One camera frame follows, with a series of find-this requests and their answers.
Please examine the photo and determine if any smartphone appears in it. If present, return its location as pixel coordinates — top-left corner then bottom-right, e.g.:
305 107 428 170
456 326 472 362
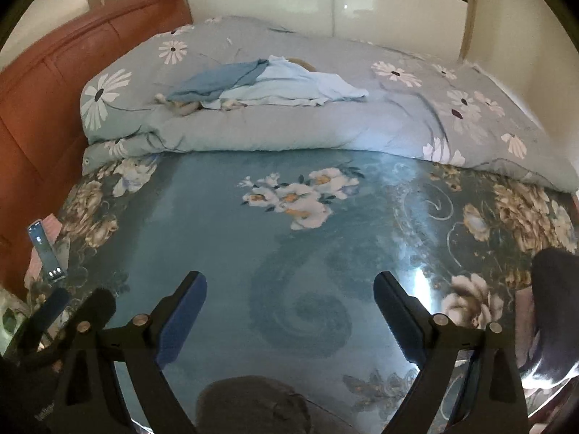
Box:
27 219 68 281

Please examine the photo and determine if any dark cloth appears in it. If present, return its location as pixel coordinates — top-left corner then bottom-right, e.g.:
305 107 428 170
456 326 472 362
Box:
529 248 579 383

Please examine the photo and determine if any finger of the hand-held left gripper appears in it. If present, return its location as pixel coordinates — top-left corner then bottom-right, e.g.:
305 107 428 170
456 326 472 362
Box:
27 287 117 368
13 287 72 363

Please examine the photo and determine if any glossy white wardrobe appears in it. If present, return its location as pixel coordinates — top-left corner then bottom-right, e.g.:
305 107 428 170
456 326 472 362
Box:
183 0 471 61

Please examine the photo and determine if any blue t-shirt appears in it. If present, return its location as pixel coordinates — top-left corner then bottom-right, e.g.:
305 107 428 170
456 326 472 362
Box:
166 59 272 104

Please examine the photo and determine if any light blue garment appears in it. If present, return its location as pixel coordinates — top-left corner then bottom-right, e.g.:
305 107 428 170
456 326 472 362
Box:
201 55 369 110

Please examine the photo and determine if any beige door frame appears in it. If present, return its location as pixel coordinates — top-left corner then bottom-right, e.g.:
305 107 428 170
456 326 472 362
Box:
457 0 496 61

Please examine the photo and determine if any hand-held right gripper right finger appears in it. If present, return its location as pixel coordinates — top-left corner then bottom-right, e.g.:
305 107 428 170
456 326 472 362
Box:
373 271 530 434

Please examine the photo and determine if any beige patterned cloth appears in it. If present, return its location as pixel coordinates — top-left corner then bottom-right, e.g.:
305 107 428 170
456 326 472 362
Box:
154 93 247 116

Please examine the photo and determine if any teal floral bed sheet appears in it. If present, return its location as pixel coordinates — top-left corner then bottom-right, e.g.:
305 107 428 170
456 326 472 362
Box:
0 149 579 434

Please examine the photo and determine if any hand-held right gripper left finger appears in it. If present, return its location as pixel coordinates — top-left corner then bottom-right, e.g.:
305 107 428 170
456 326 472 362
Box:
47 271 209 434

